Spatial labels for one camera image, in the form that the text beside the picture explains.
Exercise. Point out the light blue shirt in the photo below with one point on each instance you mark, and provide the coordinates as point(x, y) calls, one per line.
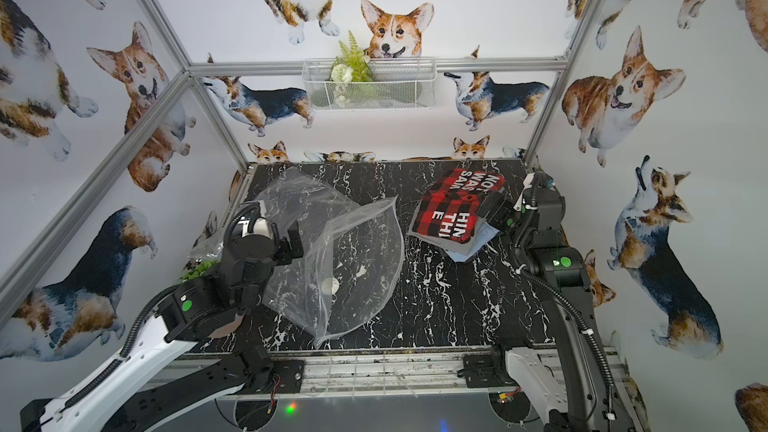
point(484, 233)

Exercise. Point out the green potted plant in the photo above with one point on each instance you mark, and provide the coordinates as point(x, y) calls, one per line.
point(198, 270)

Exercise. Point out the clear plastic vacuum bag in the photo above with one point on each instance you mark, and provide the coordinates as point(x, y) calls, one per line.
point(360, 245)

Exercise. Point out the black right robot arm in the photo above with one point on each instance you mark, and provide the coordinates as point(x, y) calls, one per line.
point(588, 397)

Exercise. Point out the red garment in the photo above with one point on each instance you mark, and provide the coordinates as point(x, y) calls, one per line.
point(463, 185)

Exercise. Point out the fern and white flower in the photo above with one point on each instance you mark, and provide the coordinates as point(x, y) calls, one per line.
point(351, 76)

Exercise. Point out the grey shirt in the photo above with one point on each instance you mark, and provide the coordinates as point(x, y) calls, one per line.
point(444, 243)

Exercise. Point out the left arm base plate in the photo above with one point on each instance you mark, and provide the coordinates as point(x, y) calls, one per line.
point(280, 377)

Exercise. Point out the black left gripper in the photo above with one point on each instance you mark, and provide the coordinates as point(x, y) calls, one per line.
point(288, 243)

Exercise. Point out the white wire wall basket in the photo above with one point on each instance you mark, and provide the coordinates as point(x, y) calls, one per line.
point(375, 85)

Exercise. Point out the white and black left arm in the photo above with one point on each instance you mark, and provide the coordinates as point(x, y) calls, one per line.
point(114, 396)

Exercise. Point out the white bag valve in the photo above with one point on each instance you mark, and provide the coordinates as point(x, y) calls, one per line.
point(330, 286)

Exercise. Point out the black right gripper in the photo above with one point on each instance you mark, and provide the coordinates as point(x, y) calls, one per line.
point(509, 205)

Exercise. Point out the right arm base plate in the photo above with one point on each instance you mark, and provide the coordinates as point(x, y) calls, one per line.
point(484, 371)

